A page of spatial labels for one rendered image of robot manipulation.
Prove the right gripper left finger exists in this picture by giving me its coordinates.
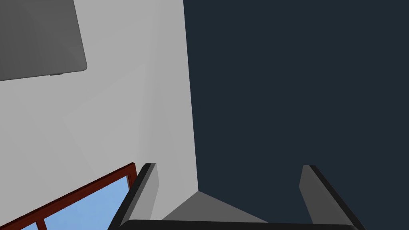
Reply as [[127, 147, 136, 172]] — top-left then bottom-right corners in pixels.
[[107, 163, 160, 230]]

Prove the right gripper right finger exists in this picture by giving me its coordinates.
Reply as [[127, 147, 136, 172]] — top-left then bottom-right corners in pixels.
[[299, 165, 366, 230]]

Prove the red framed window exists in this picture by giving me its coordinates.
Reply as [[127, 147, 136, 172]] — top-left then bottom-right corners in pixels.
[[0, 162, 138, 230]]

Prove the grey wall cabinet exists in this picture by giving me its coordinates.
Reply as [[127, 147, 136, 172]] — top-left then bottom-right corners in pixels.
[[0, 0, 88, 82]]

